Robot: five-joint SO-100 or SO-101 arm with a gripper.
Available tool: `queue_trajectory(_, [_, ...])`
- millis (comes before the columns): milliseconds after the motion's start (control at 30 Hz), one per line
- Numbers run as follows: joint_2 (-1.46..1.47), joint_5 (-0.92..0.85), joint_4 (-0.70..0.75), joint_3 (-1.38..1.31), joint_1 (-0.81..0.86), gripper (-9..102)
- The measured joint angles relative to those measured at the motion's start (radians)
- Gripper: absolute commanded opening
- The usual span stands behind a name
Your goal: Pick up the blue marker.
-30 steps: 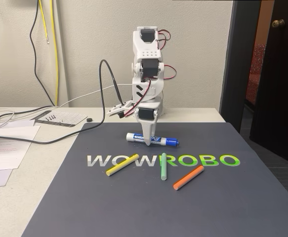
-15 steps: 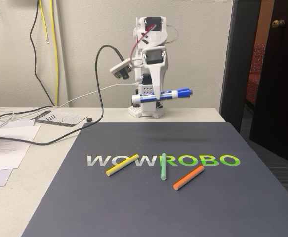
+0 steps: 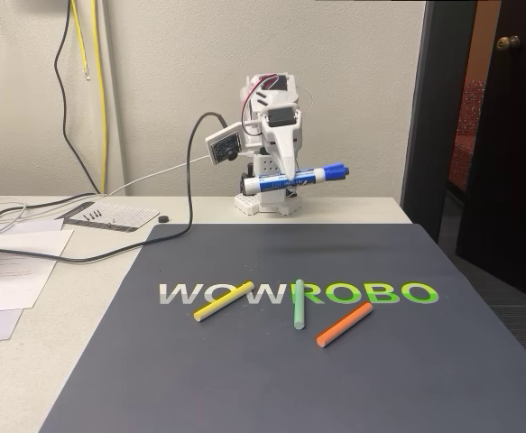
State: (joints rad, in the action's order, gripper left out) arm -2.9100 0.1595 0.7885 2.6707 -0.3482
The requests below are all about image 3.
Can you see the yellow chalk stick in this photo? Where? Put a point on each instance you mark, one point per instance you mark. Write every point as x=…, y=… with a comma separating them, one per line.
x=222, y=302

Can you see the brass door knob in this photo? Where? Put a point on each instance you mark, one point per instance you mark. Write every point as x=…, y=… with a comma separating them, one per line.
x=508, y=42

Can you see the dark grey WOWROBO mat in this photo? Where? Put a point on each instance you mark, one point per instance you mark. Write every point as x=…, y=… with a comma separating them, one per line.
x=244, y=383

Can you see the green chalk stick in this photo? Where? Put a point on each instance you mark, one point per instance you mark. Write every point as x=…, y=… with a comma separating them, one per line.
x=298, y=306

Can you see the clear bag with screws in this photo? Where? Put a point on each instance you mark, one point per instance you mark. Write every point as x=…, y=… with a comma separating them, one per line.
x=118, y=215

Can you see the white camera module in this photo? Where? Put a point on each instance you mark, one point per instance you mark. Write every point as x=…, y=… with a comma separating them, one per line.
x=222, y=144

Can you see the dark grey door frame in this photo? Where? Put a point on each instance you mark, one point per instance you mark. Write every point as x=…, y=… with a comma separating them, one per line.
x=434, y=113

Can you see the small black round cap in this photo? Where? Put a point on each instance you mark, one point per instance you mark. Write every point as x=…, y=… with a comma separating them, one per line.
x=163, y=219

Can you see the dark wooden door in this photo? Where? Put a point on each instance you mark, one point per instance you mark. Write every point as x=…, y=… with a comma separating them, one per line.
x=510, y=158

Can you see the blue dry erase marker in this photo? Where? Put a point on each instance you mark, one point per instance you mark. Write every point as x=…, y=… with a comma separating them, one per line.
x=271, y=182

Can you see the large white paper sheet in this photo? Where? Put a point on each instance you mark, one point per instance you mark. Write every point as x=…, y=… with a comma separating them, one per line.
x=14, y=279

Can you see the orange chalk stick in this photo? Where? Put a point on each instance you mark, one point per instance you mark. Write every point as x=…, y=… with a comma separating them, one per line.
x=344, y=325

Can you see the red patterned furniture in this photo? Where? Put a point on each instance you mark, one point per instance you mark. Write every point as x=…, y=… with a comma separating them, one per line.
x=467, y=135

